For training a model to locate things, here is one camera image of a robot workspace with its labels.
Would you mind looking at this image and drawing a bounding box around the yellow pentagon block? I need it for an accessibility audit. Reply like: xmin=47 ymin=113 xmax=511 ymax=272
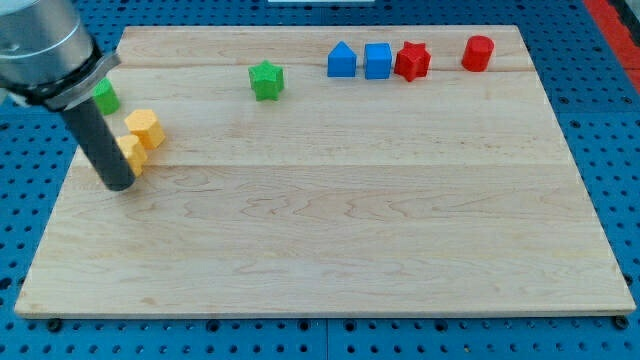
xmin=116 ymin=134 xmax=148 ymax=177

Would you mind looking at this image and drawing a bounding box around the green star block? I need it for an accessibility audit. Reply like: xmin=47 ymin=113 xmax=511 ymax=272
xmin=248 ymin=60 xmax=284 ymax=101

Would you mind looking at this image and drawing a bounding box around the blue house-shaped block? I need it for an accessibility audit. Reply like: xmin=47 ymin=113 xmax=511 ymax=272
xmin=327 ymin=41 xmax=357 ymax=78

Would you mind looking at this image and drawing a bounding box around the blue cube block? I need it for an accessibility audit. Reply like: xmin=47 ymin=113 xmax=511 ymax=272
xmin=364 ymin=43 xmax=392 ymax=80

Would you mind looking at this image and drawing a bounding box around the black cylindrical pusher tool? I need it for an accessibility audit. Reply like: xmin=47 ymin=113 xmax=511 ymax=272
xmin=61 ymin=98 xmax=136 ymax=191

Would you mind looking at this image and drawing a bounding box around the red star block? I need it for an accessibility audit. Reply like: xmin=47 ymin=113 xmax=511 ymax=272
xmin=394 ymin=41 xmax=431 ymax=82

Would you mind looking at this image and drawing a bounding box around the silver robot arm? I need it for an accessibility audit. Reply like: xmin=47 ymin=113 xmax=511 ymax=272
xmin=1 ymin=0 xmax=120 ymax=111

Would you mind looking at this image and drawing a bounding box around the yellow hexagon block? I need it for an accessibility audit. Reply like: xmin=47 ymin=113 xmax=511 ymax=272
xmin=125 ymin=109 xmax=166 ymax=149

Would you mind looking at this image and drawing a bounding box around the green cylinder block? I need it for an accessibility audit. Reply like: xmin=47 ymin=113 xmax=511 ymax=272
xmin=93 ymin=78 xmax=120 ymax=115

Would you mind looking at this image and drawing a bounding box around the red cylinder block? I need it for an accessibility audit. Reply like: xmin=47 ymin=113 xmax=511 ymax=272
xmin=461 ymin=35 xmax=495 ymax=72

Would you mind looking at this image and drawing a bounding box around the wooden board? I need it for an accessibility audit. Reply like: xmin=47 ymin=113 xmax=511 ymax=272
xmin=15 ymin=25 xmax=636 ymax=319

